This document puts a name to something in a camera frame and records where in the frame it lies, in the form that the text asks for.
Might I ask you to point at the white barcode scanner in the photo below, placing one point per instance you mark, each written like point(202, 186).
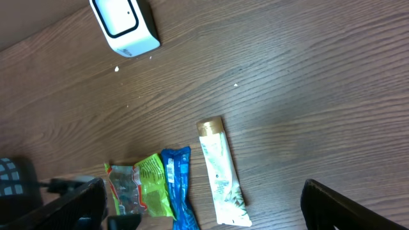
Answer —
point(128, 25)

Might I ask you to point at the blue snack packet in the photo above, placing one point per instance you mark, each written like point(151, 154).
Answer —
point(176, 164)

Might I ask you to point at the grey plastic mesh basket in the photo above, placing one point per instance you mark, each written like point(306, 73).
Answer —
point(20, 191)

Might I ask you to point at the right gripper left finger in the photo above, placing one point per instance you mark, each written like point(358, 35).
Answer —
point(81, 205)

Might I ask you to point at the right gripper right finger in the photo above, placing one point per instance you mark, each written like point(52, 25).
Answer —
point(324, 208)

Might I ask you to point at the green red snack packet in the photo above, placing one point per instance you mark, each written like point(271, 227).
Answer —
point(140, 188)

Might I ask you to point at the white bamboo cream tube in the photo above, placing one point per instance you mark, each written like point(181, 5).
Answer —
point(226, 192)

